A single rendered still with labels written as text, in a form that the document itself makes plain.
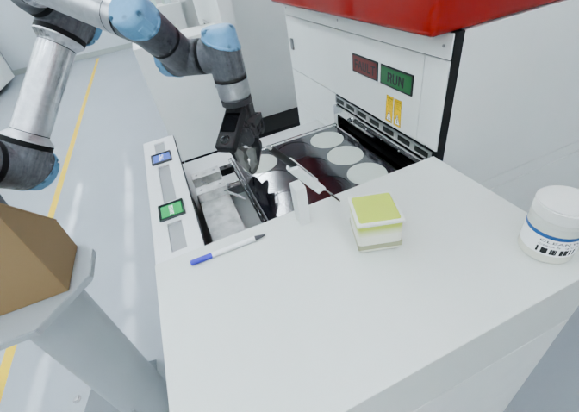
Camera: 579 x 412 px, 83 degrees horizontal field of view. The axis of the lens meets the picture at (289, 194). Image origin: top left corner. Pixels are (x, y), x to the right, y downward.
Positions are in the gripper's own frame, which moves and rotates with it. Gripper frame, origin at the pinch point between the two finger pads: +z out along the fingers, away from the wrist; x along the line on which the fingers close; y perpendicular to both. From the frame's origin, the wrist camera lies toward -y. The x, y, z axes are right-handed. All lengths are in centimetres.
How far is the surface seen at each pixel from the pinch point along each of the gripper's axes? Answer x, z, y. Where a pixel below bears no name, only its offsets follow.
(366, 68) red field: -28.9, -18.0, 22.1
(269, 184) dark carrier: -5.8, 1.9, -3.0
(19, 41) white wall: 675, 35, 475
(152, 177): 23.2, -4.3, -9.3
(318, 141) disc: -14.9, 1.8, 18.9
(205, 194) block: 10.2, 1.5, -8.5
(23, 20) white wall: 653, 1, 492
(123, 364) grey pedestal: 41, 48, -37
